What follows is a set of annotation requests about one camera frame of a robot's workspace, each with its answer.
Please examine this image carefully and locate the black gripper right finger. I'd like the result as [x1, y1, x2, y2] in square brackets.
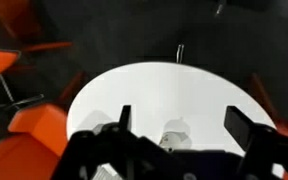
[224, 105, 258, 158]

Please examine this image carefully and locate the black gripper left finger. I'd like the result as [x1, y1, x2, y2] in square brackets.
[118, 104, 133, 134]

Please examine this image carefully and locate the white mug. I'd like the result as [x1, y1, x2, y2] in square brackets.
[159, 116, 194, 153]

